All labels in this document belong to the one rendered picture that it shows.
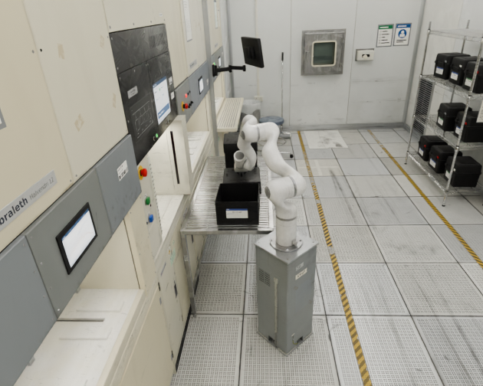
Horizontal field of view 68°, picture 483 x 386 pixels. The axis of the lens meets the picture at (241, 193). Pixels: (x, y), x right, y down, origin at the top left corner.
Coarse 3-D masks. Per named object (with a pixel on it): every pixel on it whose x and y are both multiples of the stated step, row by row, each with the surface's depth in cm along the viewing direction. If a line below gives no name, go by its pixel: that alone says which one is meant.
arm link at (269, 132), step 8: (264, 128) 209; (272, 128) 210; (264, 136) 210; (272, 136) 207; (272, 144) 204; (264, 152) 203; (272, 152) 201; (264, 160) 204; (272, 160) 200; (280, 160) 200; (272, 168) 202; (280, 168) 200; (288, 168) 198; (288, 176) 197; (296, 176) 196; (296, 184) 193; (304, 184) 196; (296, 192) 194
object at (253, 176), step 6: (228, 168) 291; (258, 168) 288; (228, 174) 282; (234, 174) 281; (240, 174) 281; (246, 174) 280; (252, 174) 280; (258, 174) 279; (228, 180) 272; (234, 180) 271; (240, 180) 271; (246, 180) 270; (252, 180) 270; (258, 180) 269
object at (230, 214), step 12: (228, 192) 254; (240, 192) 253; (252, 192) 253; (216, 204) 228; (228, 204) 227; (240, 204) 227; (252, 204) 226; (216, 216) 232; (228, 216) 231; (240, 216) 231; (252, 216) 230
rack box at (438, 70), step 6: (438, 54) 416; (444, 54) 406; (450, 54) 401; (456, 54) 399; (462, 54) 397; (468, 54) 396; (438, 60) 416; (444, 60) 404; (450, 60) 396; (438, 66) 417; (444, 66) 404; (438, 72) 417; (444, 72) 406; (444, 78) 407
